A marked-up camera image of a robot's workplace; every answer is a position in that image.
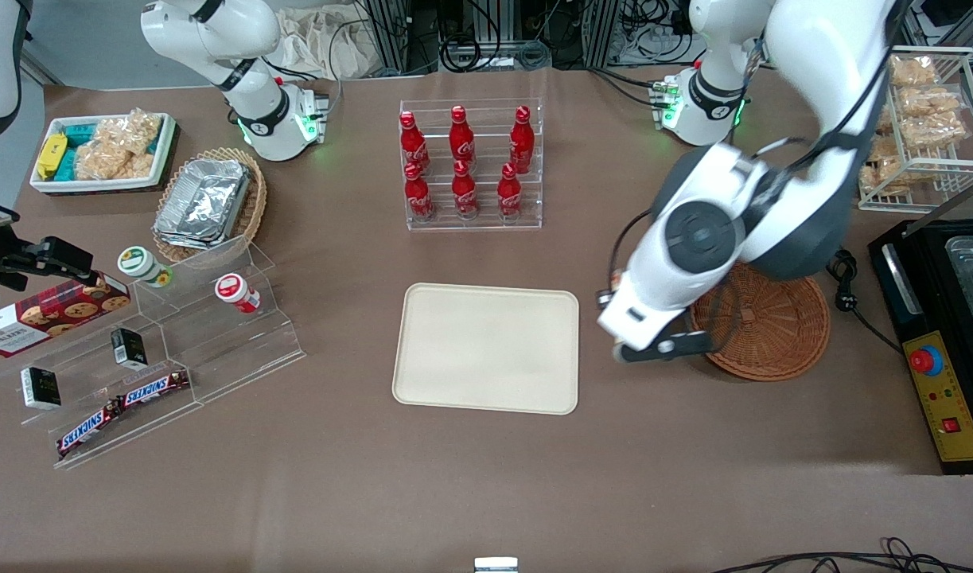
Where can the aluminium frame rack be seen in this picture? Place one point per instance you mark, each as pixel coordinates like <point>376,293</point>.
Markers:
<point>391,32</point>

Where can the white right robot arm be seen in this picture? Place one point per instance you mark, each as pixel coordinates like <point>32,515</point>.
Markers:
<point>267,111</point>

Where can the beige plastic tray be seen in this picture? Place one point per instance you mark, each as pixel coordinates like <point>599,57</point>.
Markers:
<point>486,350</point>

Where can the light wicker basket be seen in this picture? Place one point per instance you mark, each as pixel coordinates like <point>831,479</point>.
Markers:
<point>251,207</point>

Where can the clear acrylic stepped riser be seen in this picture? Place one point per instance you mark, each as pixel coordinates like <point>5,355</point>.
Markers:
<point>80,382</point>
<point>231,350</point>

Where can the red cookie box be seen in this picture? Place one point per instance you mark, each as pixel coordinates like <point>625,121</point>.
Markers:
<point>48,314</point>

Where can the small black box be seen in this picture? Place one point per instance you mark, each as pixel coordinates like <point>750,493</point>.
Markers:
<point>128,348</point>
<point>40,387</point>

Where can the red lid cup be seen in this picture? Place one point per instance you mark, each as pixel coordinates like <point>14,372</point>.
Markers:
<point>233,289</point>

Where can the beige cloth bag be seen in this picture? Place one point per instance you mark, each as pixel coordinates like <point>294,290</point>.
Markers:
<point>327,44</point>

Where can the Snickers bar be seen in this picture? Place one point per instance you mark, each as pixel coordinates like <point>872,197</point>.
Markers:
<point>88,430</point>
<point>156,387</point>

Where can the clear rice cracker bag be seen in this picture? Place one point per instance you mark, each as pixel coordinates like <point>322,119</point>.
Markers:
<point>104,161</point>
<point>132,131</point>

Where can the red cola bottle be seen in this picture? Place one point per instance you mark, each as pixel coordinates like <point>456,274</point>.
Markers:
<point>464,193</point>
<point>521,143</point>
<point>411,145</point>
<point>418,197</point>
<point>461,139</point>
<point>508,195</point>

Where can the green lid cup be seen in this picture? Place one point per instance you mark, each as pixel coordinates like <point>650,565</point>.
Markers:
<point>138,263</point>

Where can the black control box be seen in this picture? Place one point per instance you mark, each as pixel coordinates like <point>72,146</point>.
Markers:
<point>943,398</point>

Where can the aluminium foil container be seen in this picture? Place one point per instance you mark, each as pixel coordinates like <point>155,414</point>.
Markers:
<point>204,199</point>

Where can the red emergency stop button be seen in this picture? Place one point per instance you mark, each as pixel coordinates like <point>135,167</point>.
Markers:
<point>925,360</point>

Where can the yellow snack packet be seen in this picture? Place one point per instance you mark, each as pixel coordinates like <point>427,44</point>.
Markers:
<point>51,155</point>

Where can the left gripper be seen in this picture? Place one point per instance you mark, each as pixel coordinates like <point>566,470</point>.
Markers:
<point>601,298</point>

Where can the clear fried snack bag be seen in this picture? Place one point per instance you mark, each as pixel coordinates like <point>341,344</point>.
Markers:
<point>888,119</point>
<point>880,169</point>
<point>932,119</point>
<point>913,70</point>

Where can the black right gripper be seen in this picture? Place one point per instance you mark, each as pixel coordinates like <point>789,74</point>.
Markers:
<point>26,260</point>

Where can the brown wicker basket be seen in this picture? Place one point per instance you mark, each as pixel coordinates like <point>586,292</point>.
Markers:
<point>772,326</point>

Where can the white rectangular snack bin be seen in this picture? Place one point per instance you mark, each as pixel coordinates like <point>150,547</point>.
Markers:
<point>156,151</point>

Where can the teal snack packet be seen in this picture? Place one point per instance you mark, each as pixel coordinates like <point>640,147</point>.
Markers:
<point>67,163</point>
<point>79,134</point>

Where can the clear acrylic bottle rack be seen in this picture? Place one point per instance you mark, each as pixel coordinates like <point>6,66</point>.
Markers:
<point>486,219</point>

